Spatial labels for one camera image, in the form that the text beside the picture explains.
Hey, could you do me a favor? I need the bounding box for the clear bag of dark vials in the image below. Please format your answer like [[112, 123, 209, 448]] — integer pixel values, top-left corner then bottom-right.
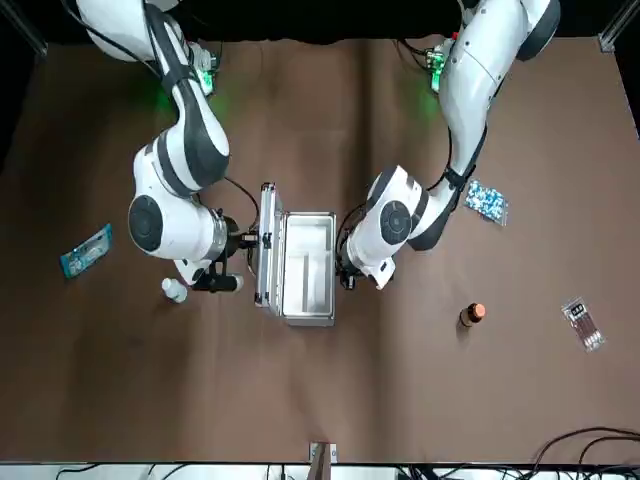
[[560, 296, 607, 355]]

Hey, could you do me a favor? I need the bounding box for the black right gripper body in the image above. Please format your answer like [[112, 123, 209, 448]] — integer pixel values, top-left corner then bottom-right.
[[222, 214, 254, 262]]

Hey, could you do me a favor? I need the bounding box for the bag of blue-white capsules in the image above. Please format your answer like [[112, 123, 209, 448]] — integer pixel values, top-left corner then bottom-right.
[[463, 178, 511, 226]]

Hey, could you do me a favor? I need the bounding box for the silver aluminium medicine case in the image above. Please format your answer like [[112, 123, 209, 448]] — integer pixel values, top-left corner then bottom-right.
[[253, 182, 337, 329]]

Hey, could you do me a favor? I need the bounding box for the aluminium corner post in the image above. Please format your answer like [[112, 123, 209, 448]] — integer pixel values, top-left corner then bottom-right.
[[27, 0, 50, 57], [598, 0, 629, 52]]

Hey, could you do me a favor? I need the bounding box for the blue snack packet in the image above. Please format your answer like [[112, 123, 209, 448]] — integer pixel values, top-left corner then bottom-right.
[[59, 223, 114, 280]]

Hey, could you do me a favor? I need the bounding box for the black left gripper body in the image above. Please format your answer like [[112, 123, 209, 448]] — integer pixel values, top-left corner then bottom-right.
[[335, 252, 360, 292]]

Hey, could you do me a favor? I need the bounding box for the brown bottle with orange cap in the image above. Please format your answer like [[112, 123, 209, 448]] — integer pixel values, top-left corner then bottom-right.
[[458, 301, 487, 329]]

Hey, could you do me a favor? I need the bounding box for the aluminium profile post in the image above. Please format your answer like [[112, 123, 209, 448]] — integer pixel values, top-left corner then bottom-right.
[[307, 441, 339, 480]]

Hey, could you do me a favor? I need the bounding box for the small white plastic bottle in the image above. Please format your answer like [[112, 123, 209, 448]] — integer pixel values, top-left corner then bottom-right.
[[160, 277, 190, 305]]

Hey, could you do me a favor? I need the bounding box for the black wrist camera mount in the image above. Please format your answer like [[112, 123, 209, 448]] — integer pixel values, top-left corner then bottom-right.
[[189, 254, 246, 295]]

